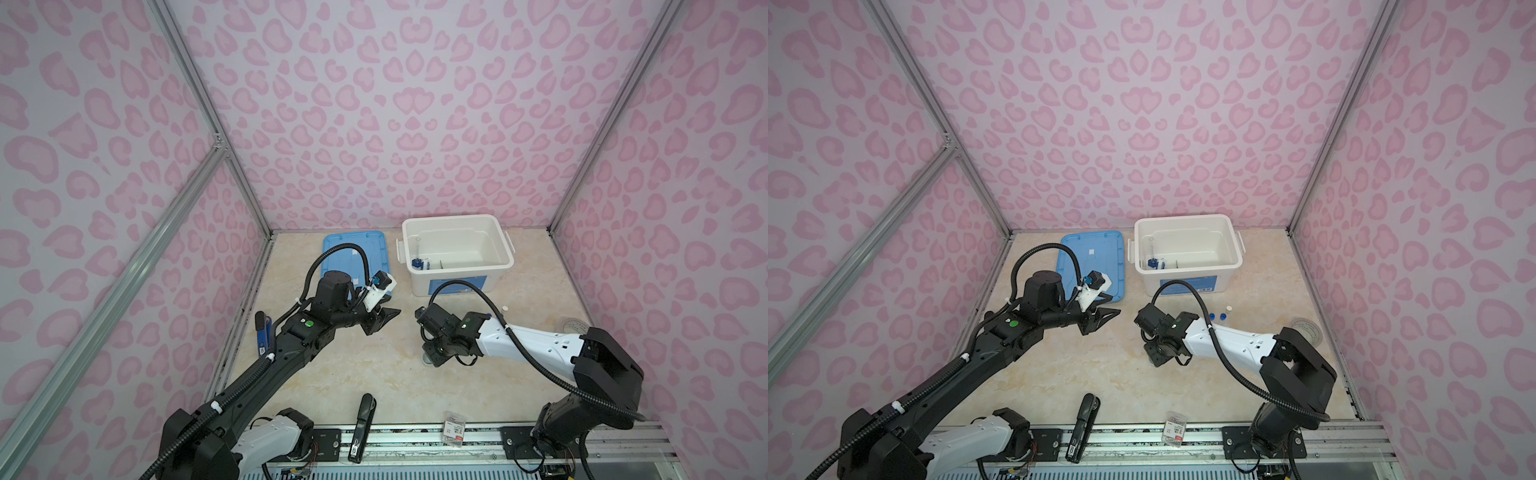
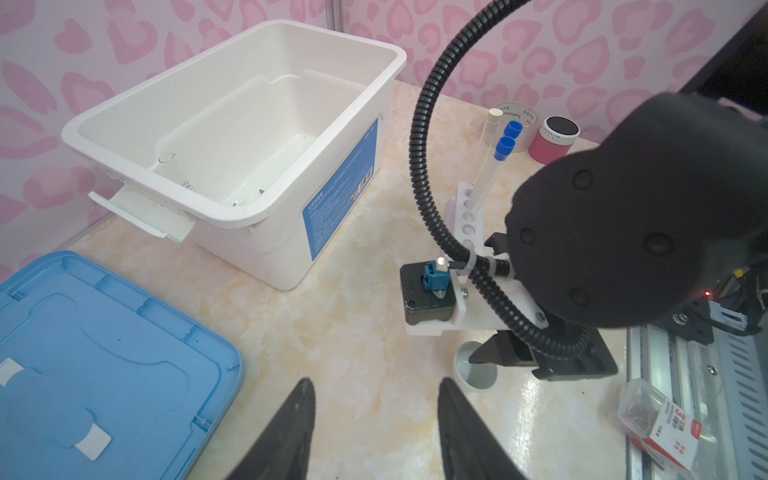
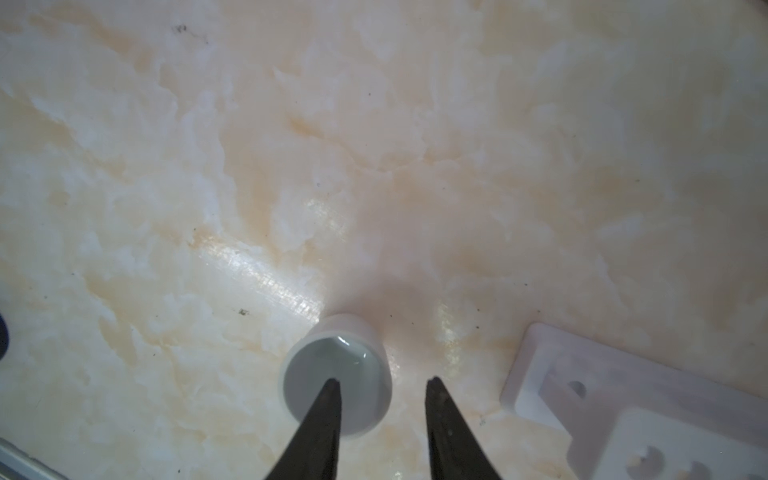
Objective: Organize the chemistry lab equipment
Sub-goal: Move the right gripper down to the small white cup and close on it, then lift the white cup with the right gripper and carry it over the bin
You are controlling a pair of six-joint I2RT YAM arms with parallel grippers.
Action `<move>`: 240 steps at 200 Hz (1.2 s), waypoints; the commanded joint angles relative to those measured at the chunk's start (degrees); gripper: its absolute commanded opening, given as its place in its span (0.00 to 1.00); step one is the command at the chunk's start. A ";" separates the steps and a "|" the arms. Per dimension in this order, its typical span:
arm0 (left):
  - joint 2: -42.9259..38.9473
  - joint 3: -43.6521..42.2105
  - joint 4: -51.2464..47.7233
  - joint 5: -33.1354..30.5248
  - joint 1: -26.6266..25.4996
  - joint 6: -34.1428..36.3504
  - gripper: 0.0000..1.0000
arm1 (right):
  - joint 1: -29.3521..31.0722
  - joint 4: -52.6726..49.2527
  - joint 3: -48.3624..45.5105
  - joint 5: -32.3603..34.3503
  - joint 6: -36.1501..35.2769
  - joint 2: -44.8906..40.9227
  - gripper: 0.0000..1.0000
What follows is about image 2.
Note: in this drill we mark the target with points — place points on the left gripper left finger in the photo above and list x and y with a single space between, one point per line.
282 450

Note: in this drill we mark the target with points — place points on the blue plastic bin lid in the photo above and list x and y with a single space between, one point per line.
100 379

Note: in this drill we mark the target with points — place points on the small white ceramic bowl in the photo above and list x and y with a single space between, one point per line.
472 378

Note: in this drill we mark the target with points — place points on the cork stoppered test tube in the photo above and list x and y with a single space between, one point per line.
486 143

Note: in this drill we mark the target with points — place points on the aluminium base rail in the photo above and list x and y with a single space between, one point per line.
711 359

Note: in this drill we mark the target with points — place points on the pink jar black lid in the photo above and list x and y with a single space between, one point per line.
555 137

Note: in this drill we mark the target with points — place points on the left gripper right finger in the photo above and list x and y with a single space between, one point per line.
468 448

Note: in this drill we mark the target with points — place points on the clear box red label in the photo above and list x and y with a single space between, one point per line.
672 437

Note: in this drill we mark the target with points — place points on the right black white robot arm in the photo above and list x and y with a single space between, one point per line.
638 229

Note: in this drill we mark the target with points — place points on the white plastic storage bin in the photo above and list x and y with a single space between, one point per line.
295 110

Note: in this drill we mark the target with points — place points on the white test tube rack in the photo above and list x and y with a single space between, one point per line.
463 224

